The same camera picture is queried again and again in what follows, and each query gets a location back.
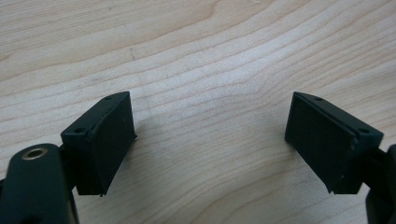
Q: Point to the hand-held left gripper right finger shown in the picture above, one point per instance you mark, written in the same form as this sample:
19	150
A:
330	140

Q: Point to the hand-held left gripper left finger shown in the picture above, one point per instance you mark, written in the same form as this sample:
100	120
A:
102	140

